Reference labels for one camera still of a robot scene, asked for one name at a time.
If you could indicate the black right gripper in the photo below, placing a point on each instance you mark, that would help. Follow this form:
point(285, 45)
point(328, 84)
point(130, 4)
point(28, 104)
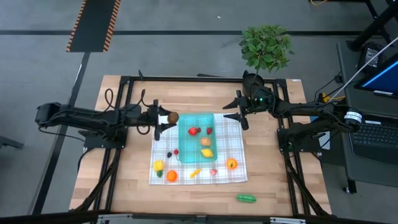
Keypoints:
point(258, 104)

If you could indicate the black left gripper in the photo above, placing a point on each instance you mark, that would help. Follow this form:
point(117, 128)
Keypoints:
point(143, 115)

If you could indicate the brown toy kiwi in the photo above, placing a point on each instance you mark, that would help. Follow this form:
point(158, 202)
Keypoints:
point(173, 117)

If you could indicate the large red toy strawberry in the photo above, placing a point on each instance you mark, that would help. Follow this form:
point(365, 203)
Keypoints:
point(192, 131)

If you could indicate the small strawberry with green leaves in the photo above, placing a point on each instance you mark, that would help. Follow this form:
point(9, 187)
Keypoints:
point(209, 130)

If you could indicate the tan toy potato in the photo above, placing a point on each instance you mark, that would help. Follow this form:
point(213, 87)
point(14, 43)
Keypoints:
point(205, 141)

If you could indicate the yellow toy bell pepper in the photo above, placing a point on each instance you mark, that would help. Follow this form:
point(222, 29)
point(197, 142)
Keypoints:
point(158, 165)

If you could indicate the yellow toy lemon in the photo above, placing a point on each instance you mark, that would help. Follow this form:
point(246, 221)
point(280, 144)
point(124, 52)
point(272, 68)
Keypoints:
point(207, 152)

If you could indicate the orange toy tangerine with leaf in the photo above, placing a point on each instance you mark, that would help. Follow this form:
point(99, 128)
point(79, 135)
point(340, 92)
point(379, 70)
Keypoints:
point(231, 163)

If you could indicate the pink toy peach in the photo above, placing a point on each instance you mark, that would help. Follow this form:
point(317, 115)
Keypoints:
point(213, 172)

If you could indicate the green toy pea pod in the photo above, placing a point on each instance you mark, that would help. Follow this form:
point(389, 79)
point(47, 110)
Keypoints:
point(246, 198)

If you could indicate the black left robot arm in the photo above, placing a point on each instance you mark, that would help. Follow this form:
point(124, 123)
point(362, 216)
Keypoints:
point(77, 115)

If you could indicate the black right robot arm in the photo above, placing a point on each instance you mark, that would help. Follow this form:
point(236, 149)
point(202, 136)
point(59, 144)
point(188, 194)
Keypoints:
point(311, 109)

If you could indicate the red toy cherry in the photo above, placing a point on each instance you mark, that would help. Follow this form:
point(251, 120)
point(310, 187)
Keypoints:
point(176, 152)

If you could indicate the white checkered cloth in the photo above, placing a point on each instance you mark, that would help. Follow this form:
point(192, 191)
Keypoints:
point(230, 146)

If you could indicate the dark toy blackberry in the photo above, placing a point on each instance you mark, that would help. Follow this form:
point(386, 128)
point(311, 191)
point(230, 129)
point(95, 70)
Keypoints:
point(169, 154)

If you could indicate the teal translucent plastic container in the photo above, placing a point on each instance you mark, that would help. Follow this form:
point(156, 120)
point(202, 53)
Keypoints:
point(189, 149)

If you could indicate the plain orange toy orange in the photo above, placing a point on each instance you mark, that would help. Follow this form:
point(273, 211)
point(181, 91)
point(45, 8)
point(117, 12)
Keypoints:
point(171, 175)

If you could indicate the yellow toy banana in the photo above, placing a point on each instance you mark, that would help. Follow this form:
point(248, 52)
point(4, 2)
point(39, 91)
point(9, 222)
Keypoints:
point(195, 173)

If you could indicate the small white table label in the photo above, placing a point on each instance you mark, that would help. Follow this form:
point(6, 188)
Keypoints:
point(297, 80)

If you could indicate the green plant in black pot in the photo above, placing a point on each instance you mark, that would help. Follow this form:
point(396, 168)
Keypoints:
point(264, 46)

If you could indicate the black floor tape strip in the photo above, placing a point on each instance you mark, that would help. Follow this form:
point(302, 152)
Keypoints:
point(50, 171)
point(155, 32)

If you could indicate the yellow power plug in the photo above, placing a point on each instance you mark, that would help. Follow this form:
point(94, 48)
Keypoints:
point(325, 97)

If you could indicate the black hazard-striped floor ramp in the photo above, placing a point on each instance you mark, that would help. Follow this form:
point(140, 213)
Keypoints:
point(93, 25)

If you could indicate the thin white rod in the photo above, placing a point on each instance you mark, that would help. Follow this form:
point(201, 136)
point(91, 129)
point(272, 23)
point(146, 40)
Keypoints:
point(360, 73)

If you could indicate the black bar with silver brackets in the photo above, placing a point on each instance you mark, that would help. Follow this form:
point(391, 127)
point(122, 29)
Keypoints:
point(62, 217)

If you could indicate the grey desk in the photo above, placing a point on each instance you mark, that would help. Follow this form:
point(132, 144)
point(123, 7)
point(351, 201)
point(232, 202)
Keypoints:
point(367, 171)

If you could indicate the black power adapter white label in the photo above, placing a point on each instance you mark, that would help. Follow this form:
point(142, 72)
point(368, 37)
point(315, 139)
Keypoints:
point(370, 57)

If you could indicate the computer keyboard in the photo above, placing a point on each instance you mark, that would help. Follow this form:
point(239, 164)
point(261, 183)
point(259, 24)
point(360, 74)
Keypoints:
point(379, 140)

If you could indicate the monitor with blue screen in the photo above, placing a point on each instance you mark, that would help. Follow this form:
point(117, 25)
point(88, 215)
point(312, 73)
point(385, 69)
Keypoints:
point(385, 77)

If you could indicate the grey chair leg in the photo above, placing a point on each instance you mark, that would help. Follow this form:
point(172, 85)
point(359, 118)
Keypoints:
point(9, 142)

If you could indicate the black desk leg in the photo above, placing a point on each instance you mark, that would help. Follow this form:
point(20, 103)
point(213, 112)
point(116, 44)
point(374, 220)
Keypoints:
point(373, 26)

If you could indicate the black aluminium table frame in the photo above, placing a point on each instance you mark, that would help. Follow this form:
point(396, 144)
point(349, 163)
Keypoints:
point(202, 78)

